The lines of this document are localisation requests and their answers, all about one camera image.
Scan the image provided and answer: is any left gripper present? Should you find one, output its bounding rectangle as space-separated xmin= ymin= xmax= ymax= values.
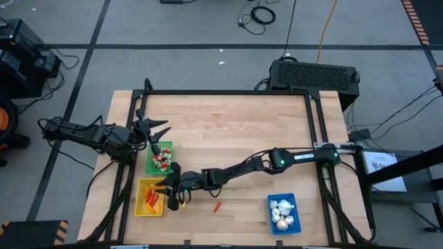
xmin=132 ymin=108 xmax=172 ymax=156

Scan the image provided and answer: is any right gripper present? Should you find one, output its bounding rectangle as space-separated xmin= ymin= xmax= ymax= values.
xmin=153 ymin=161 xmax=206 ymax=212

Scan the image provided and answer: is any yellow plastic basket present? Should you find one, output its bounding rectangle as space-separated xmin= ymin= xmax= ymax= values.
xmin=134 ymin=176 xmax=168 ymax=218

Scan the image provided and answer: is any large white toy garlic bulb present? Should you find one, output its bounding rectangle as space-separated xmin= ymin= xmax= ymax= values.
xmin=278 ymin=199 xmax=296 ymax=216

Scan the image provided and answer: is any green plastic basket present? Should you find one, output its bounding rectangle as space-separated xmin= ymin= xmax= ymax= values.
xmin=145 ymin=140 xmax=173 ymax=176

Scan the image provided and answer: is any blue plastic basket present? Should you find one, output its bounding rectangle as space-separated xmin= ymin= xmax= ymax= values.
xmin=266 ymin=192 xmax=302 ymax=236

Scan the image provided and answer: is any black platform with hazard stripes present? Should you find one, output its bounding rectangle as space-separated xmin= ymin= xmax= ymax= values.
xmin=0 ymin=220 xmax=69 ymax=249

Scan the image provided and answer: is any black equipment cart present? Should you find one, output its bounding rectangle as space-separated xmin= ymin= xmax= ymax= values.
xmin=0 ymin=17 xmax=62 ymax=100

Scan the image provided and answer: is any black machine with orange hub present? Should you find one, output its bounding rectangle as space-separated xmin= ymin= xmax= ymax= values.
xmin=0 ymin=98 xmax=31 ymax=167

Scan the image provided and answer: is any black computer case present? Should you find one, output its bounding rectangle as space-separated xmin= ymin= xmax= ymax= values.
xmin=269 ymin=59 xmax=361 ymax=111

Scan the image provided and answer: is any white paper sheet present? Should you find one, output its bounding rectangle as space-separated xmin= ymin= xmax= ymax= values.
xmin=362 ymin=151 xmax=408 ymax=193

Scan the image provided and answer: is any black metal stand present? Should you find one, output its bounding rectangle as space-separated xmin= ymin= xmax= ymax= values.
xmin=354 ymin=143 xmax=443 ymax=233

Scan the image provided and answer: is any black mat with striped edge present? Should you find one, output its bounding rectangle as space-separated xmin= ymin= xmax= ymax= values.
xmin=400 ymin=0 xmax=443 ymax=46

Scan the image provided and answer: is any black aluminium table frame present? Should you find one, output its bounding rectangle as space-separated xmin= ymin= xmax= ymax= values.
xmin=80 ymin=88 xmax=377 ymax=247

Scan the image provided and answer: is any coiled black cable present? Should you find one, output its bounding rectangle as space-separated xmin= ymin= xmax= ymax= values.
xmin=237 ymin=5 xmax=277 ymax=36

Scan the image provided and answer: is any long black cable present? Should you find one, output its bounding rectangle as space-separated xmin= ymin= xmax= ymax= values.
xmin=279 ymin=0 xmax=298 ymax=59

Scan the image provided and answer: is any long yellow cable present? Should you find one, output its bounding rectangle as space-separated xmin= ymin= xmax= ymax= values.
xmin=315 ymin=0 xmax=338 ymax=64

